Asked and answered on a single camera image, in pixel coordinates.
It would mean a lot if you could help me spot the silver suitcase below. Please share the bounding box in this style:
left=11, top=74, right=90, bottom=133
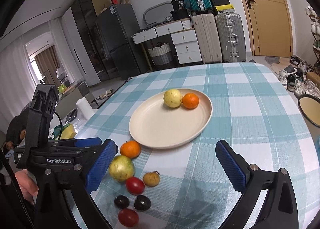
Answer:
left=215, top=13, right=246, bottom=62

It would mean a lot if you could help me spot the red tomato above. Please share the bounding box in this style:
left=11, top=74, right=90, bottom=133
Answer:
left=118, top=208, right=139, bottom=227
left=125, top=176, right=145, bottom=195

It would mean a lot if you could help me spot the beige suitcase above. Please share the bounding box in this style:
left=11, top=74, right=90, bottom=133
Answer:
left=191, top=14, right=222, bottom=63

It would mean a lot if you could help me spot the white paper towel roll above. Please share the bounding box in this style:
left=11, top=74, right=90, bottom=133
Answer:
left=76, top=97, right=95, bottom=120

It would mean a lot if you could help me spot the round stool cream top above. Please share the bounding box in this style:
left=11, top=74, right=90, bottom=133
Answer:
left=298, top=94, right=320, bottom=127

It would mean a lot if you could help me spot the yellow round melon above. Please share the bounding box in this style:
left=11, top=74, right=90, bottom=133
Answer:
left=163, top=89, right=183, bottom=108

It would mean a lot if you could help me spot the green yellow melon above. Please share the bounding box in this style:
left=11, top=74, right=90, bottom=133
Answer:
left=108, top=155, right=135, bottom=183

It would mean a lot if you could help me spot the dark plum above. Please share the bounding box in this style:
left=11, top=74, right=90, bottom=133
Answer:
left=134, top=195, right=151, bottom=211
left=114, top=195, right=130, bottom=209

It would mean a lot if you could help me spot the woven laundry basket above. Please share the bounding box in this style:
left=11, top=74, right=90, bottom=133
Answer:
left=148, top=43, right=173, bottom=66

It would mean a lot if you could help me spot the oval mirror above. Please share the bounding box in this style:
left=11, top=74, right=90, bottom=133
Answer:
left=143, top=1, right=173, bottom=26

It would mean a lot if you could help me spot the dark plum right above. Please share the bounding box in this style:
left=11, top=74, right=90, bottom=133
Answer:
left=134, top=195, right=151, bottom=211

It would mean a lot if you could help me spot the cream round plate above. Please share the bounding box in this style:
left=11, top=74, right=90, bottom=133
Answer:
left=129, top=88, right=213, bottom=149

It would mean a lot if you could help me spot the orange tangerine on plate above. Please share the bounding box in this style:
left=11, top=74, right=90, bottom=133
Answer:
left=182, top=93, right=200, bottom=109

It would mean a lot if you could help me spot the teal checkered tablecloth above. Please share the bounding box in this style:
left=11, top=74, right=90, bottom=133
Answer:
left=78, top=63, right=319, bottom=228

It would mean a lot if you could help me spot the dark plum left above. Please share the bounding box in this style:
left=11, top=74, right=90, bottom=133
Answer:
left=114, top=195, right=130, bottom=209

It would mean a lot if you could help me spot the orange tangerine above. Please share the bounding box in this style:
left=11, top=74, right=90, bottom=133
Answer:
left=182, top=93, right=200, bottom=109
left=120, top=140, right=141, bottom=159

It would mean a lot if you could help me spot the black refrigerator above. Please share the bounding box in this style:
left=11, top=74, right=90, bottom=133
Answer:
left=97, top=4, right=150, bottom=80

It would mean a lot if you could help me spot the wooden door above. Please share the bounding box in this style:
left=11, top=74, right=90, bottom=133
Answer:
left=242, top=0, right=292, bottom=58

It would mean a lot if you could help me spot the wooden shoe rack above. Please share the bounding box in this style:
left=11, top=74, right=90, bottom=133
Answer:
left=305, top=6, right=320, bottom=69

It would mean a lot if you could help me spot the person's left hand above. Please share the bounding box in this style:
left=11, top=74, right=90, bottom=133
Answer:
left=15, top=169, right=39, bottom=205

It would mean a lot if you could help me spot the white drawer desk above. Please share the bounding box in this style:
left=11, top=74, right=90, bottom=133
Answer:
left=132, top=18, right=202, bottom=70

